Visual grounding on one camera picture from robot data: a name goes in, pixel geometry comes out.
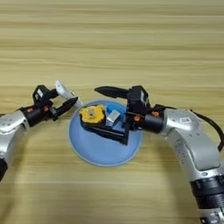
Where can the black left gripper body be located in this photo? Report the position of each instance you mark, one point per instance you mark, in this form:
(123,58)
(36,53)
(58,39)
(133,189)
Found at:
(36,113)

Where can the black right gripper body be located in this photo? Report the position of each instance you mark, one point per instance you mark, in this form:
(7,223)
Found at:
(148,121)

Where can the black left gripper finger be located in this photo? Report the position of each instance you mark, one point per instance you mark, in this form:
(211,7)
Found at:
(53,93)
(67,106)

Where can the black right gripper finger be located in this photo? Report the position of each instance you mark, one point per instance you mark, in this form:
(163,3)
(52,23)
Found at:
(105,132)
(112,91)

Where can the white remote control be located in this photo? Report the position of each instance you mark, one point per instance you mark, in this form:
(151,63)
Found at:
(65,92)

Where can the small blue silver device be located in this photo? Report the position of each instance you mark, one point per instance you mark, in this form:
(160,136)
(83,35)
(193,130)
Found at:
(114,116)

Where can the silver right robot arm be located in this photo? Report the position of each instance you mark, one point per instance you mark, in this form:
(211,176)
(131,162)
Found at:
(192,143)

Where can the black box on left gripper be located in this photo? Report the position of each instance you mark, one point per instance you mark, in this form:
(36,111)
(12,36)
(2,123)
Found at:
(40,93)

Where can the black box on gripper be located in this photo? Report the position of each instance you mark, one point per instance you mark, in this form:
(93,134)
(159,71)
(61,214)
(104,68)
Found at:
(40,93)
(138,99)

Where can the blue round plate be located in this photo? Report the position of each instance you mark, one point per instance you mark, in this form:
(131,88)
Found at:
(102,151)

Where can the yellow black tape measure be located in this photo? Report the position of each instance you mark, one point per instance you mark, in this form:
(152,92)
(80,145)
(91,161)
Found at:
(92,114)

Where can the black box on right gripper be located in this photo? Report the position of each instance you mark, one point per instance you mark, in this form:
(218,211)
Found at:
(138,99)

